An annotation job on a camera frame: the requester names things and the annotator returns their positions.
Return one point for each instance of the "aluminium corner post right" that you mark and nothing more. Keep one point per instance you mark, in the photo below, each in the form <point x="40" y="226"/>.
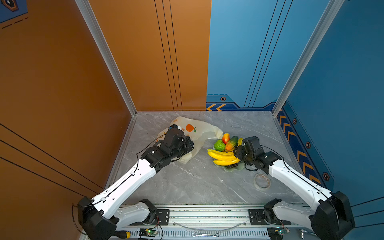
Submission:
<point x="319" y="32"/>

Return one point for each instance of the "aluminium corner post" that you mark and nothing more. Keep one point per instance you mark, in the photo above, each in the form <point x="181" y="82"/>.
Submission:
<point x="319" y="32"/>
<point x="101" y="42"/>

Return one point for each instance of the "green circuit board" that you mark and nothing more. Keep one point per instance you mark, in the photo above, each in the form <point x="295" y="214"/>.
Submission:
<point x="148" y="233"/>

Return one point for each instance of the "yellow banana bunch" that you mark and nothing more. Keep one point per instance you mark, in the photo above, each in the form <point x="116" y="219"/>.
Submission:
<point x="223" y="158"/>

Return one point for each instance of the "yellow handled screwdriver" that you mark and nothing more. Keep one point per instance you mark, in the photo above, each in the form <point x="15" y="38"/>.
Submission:
<point x="122" y="234"/>

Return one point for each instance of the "aluminium corner post left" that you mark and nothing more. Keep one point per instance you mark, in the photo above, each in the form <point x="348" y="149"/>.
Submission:
<point x="101" y="42"/>

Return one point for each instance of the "silver wrench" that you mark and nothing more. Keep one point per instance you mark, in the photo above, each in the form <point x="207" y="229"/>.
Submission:
<point x="216" y="235"/>

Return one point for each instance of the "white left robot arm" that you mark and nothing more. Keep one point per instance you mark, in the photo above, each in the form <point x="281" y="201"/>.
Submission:
<point x="102" y="216"/>

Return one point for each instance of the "dark purple grape bunch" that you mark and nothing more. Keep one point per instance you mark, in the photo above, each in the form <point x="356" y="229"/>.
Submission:
<point x="232" y="166"/>

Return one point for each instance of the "cream plastic bag orange print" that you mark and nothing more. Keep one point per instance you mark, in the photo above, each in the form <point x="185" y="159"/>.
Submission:
<point x="199" y="132"/>

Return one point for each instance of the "red yellow mango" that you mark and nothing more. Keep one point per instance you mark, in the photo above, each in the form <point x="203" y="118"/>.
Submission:
<point x="226" y="138"/>

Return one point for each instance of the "small circuit board right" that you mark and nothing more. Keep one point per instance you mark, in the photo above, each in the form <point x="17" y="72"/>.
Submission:
<point x="281" y="232"/>

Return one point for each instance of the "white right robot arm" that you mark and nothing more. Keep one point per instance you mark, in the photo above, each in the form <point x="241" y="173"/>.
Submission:
<point x="329" y="215"/>

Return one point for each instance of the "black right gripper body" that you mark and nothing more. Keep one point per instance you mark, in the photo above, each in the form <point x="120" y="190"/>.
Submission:
<point x="241" y="153"/>

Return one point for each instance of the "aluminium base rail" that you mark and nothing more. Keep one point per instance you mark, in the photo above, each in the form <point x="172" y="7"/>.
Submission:
<point x="232" y="222"/>

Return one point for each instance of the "light green fruit plate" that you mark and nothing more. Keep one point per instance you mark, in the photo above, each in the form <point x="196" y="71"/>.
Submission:
<point x="223" y="164"/>

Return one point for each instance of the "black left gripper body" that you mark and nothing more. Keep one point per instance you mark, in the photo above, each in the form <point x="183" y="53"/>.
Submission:
<point x="184" y="148"/>

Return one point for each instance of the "green orange papaya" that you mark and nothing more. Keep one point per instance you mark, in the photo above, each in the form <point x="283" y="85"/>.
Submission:
<point x="232" y="144"/>

